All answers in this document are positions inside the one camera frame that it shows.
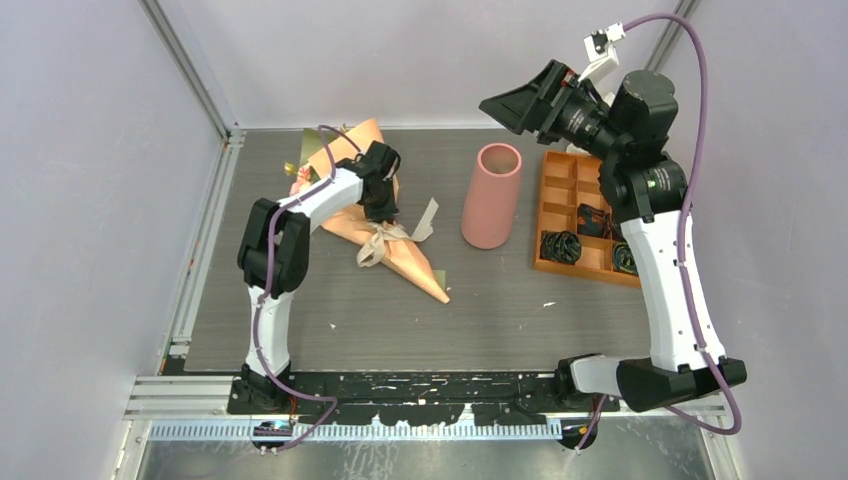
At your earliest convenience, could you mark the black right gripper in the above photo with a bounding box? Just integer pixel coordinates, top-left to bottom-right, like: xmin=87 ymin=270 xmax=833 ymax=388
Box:
xmin=477 ymin=60 xmax=625 ymax=162

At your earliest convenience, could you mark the peach paper bouquet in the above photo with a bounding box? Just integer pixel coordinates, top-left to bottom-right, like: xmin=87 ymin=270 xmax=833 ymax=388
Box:
xmin=289 ymin=118 xmax=450 ymax=304

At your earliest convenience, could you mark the pink cylindrical vase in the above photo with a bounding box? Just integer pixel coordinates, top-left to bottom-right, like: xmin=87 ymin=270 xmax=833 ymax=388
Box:
xmin=461 ymin=143 xmax=522 ymax=250

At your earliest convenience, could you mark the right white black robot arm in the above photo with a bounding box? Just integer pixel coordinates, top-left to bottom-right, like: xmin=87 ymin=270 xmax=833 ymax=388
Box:
xmin=479 ymin=60 xmax=748 ymax=412

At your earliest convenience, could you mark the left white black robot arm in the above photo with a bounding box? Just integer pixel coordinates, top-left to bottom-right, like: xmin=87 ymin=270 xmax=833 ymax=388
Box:
xmin=233 ymin=141 xmax=401 ymax=413

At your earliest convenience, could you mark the orange compartment tray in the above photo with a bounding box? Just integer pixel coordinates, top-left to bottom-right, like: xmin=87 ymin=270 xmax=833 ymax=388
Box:
xmin=533 ymin=150 xmax=640 ymax=288

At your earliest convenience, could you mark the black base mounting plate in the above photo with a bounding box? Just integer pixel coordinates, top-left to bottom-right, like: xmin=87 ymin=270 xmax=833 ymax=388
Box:
xmin=226 ymin=371 xmax=600 ymax=427

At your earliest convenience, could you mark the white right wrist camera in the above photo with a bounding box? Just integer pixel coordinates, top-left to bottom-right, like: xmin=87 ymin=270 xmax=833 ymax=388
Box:
xmin=578 ymin=22 xmax=626 ymax=84

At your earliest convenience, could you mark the dark patterned hair tie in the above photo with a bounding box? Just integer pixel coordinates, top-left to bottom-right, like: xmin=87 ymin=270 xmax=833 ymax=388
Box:
xmin=576 ymin=202 xmax=624 ymax=241

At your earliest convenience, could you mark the teal patterned hair tie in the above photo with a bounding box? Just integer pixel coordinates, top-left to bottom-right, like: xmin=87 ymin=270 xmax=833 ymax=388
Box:
xmin=612 ymin=242 xmax=640 ymax=277

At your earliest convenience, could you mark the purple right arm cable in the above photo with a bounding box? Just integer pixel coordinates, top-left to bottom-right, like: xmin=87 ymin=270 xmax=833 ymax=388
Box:
xmin=574 ymin=13 xmax=743 ymax=455

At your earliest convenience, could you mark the aluminium front rail frame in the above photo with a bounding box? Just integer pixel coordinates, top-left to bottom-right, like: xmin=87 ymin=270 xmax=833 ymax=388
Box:
xmin=123 ymin=372 xmax=727 ymax=444

